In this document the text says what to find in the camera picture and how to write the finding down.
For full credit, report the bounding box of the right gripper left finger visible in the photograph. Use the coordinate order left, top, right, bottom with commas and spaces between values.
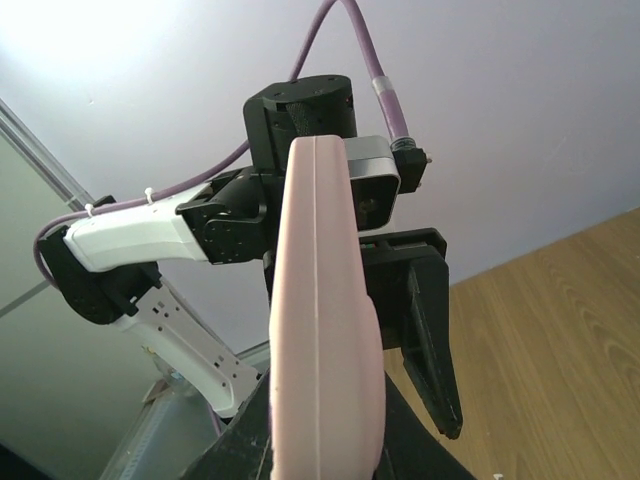
180, 371, 273, 480

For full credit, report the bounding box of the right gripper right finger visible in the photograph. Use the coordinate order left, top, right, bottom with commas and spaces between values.
373, 374, 475, 480

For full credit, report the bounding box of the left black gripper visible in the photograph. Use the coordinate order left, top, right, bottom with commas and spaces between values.
359, 227, 463, 439

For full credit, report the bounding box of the pink phone case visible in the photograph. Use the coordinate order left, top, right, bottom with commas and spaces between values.
269, 136, 386, 479

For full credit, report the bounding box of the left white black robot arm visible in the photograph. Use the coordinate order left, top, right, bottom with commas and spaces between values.
36, 75, 463, 439

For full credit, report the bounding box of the grey slotted cable duct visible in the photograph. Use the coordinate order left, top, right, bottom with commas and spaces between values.
101, 393, 218, 480

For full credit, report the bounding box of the left aluminium corner post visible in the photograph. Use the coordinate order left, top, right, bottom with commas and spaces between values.
1, 101, 94, 211

